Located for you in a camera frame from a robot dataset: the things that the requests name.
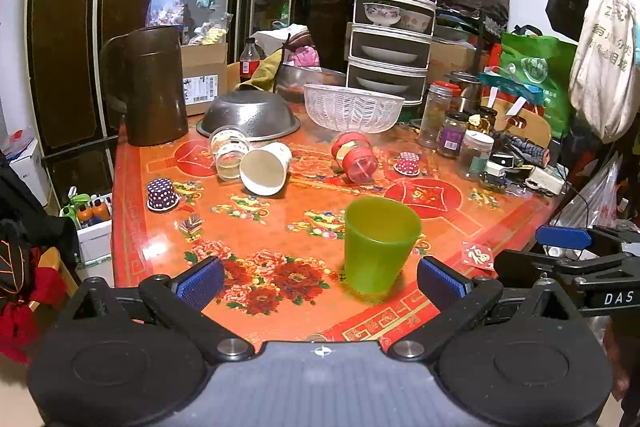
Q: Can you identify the black jacket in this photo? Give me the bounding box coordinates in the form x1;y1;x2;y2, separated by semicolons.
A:
0;154;81;308

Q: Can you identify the dark wooden wardrobe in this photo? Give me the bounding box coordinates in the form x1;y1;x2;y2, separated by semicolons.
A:
24;0;401;208

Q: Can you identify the white tote bag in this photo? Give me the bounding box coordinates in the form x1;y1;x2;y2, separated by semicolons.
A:
569;0;640;144

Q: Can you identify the white cardboard box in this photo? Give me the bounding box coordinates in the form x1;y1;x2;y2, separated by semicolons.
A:
1;128;52;208

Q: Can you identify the olive green cloth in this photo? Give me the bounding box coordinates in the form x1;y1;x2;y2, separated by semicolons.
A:
239;49;287;94

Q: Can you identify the white plastic basket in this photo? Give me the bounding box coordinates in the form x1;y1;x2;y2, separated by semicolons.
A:
302;83;406;132

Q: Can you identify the white ceramic bowl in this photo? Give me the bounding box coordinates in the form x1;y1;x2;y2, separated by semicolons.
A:
400;11;433;32

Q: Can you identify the green shopping bag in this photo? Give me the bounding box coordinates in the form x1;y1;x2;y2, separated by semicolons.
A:
499;25;579;138

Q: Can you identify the white power adapter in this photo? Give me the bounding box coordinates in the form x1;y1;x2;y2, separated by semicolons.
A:
526;167;566;196

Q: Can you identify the red floral tablecloth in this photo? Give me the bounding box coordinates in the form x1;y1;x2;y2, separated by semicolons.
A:
111;103;568;358

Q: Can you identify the purple dotted cupcake cup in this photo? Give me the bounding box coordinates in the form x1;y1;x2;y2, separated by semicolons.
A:
146;178;180;212

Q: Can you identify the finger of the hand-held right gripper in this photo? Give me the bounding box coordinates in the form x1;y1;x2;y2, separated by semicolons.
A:
535;225;640;258
492;248;636;282

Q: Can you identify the clear glass jar lying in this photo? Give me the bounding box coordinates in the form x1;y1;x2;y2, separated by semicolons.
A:
209;125;251;181

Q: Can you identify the red cloth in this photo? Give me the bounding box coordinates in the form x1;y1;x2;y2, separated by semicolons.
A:
0;247;68;364

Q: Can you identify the glass jar white lid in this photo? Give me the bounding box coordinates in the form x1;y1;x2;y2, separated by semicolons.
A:
459;130;495;181

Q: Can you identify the red plastic cup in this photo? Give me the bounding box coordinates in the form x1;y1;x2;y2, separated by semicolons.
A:
331;132;380;184

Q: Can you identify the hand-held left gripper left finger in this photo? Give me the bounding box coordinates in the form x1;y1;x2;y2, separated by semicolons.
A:
60;256;255;363

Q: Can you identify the steel colander bowl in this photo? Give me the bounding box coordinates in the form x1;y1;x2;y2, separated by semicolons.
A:
196;90;302;142

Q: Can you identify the green plastic cup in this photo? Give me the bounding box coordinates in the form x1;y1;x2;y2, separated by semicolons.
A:
343;199;423;297

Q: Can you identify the floral ceramic bowl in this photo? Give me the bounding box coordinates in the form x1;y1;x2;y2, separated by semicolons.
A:
363;3;402;26

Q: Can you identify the brown plastic pitcher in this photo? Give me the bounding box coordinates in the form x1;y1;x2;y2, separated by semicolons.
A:
99;26;190;148

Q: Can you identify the tall glass jar red lid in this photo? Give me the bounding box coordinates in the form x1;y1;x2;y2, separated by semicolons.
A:
419;81;460;148

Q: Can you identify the glass jar purple label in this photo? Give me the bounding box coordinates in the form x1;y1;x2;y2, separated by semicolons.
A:
437;111;469;158

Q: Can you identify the white plastic bag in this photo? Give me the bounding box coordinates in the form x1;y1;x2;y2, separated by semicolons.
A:
550;152;626;258

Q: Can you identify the white plate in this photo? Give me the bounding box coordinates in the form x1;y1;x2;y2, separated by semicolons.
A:
360;45;420;64
356;76;416;92

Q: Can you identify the red paper envelope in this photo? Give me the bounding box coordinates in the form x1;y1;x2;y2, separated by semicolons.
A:
460;240;494;271

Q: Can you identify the red dotted cupcake cup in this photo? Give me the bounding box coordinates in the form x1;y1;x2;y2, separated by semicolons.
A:
394;152;422;176

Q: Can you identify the steel basin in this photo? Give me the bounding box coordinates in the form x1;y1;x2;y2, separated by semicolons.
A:
276;64;347;104

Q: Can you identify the dark lidded jar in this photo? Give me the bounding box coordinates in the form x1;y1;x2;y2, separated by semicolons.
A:
449;71;485;114

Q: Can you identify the tiered dish cabinet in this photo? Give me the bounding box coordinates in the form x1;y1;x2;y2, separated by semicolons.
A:
345;0;443;106

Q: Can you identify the white paper cup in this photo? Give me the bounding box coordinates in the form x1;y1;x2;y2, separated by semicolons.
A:
239;142;293;196

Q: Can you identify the white crate of bottles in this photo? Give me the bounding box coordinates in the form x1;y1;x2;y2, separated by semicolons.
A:
59;187;114;267

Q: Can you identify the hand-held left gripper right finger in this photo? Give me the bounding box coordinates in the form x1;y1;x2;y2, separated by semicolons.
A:
387;256;583;363

